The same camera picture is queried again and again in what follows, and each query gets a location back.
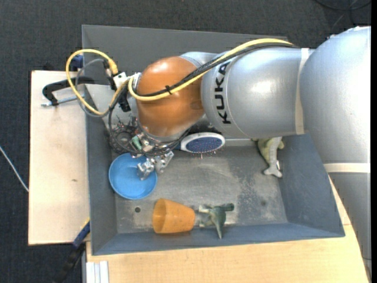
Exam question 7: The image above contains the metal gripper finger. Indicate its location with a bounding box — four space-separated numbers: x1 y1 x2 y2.
154 151 175 175
136 159 156 182

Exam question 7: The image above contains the blue bowl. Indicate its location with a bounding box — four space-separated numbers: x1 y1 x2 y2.
108 153 158 200

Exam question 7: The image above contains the white and blue hairbrush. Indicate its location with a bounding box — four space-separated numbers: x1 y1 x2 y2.
180 131 226 154

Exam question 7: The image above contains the grey metal bin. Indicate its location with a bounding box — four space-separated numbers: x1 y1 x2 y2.
81 24 346 256

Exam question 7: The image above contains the orange plastic cup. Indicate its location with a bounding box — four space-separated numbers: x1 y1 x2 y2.
151 198 196 235

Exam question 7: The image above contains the pale wood board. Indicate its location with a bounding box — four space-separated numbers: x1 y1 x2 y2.
28 70 91 246

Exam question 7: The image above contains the pale green toy fish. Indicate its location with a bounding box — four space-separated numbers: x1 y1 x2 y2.
252 137 286 179

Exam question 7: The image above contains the black cylinder on white bracket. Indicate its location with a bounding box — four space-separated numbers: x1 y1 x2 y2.
110 71 133 113

